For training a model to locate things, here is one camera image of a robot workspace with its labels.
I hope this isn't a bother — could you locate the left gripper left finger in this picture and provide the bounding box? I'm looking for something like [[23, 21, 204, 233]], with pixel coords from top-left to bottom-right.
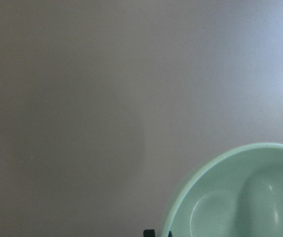
[[143, 229, 155, 237]]

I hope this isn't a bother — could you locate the mint green bowl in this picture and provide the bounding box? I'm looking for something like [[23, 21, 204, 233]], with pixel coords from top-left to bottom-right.
[[159, 143, 283, 237]]

